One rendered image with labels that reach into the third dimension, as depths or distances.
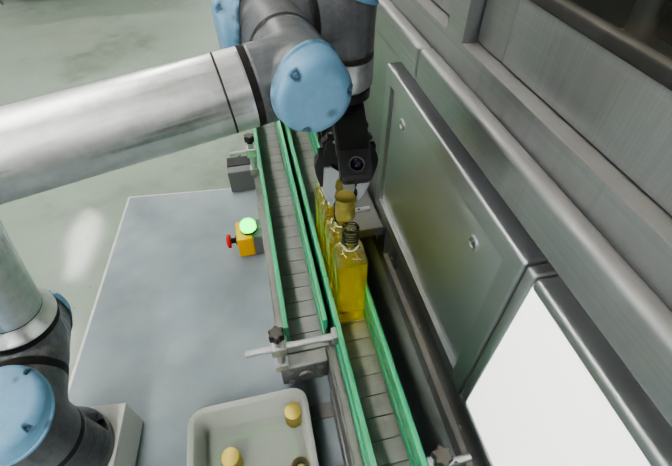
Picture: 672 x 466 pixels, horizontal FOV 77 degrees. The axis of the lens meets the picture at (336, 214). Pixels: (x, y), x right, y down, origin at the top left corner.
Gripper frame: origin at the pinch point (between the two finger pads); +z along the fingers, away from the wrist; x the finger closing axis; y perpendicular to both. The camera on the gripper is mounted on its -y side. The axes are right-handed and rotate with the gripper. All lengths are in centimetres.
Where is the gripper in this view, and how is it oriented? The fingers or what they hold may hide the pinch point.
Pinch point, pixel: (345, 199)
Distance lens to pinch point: 70.8
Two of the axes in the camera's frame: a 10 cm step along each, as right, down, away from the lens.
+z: 0.0, 7.0, 7.1
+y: -2.0, -7.0, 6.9
